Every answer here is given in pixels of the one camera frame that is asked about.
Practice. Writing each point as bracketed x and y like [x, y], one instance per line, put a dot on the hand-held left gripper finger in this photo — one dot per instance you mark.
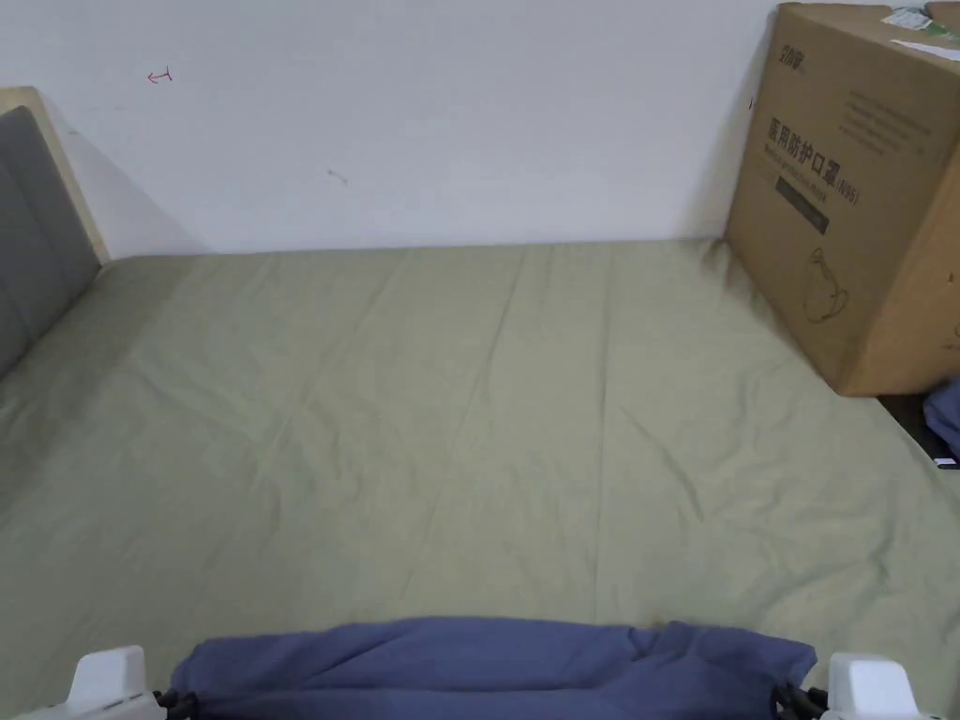
[178, 706]

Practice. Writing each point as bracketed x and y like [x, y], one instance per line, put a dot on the grey padded headboard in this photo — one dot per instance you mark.
[34, 225]

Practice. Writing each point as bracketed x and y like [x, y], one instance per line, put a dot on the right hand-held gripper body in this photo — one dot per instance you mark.
[870, 686]

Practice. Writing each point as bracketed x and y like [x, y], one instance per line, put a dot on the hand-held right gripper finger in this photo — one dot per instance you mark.
[801, 703]

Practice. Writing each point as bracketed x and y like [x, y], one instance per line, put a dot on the dark blue garment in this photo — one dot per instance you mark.
[480, 667]

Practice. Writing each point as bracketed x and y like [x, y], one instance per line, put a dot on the blue cloth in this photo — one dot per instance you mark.
[945, 420]

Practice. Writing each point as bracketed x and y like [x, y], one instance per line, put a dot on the bed with pale green sheet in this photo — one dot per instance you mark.
[420, 420]

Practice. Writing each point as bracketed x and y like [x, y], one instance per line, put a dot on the brown cardboard carton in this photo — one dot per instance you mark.
[862, 225]

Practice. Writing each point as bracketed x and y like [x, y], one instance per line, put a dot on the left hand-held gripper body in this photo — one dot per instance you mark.
[105, 679]

